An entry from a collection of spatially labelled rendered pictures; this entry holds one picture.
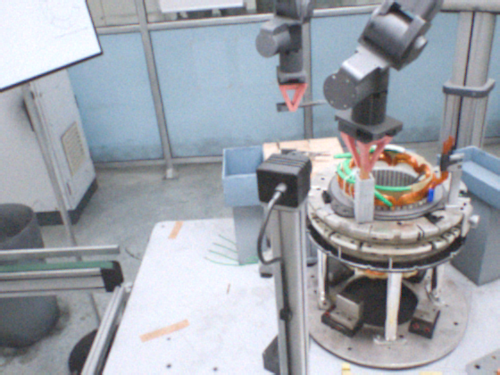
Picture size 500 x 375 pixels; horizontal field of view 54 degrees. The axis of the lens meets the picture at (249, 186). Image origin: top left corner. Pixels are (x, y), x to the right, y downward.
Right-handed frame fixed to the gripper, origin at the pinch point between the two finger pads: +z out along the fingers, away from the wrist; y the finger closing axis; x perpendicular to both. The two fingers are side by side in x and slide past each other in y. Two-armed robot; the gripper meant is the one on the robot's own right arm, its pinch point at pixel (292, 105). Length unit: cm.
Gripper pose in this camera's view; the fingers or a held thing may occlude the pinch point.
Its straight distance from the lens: 124.6
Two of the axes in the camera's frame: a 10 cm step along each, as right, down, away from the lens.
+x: 10.0, -0.8, 0.0
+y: 0.4, 4.8, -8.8
